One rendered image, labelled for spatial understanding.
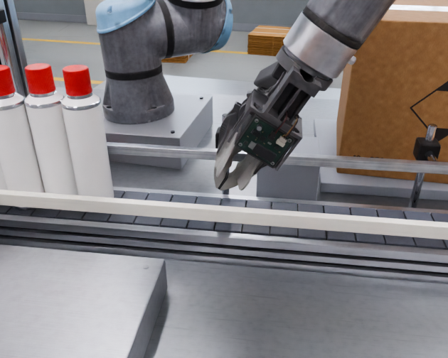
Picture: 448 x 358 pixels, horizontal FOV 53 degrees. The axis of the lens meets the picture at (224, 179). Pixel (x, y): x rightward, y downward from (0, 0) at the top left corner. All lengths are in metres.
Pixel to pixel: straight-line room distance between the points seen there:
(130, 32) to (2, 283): 0.51
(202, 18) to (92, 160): 0.40
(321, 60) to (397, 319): 0.32
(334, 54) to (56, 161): 0.40
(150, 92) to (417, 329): 0.64
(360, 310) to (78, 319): 0.33
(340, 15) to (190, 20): 0.48
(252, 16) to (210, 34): 5.09
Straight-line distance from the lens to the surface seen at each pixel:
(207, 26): 0.94
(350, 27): 0.50
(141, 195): 0.71
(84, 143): 0.64
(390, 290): 0.65
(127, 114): 0.93
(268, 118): 0.51
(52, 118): 0.65
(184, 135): 0.88
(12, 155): 0.69
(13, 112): 0.66
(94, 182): 0.67
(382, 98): 0.80
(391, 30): 0.77
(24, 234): 0.72
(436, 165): 0.68
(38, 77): 0.64
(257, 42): 4.95
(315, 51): 0.50
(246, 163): 0.61
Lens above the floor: 1.25
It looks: 30 degrees down
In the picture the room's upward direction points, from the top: straight up
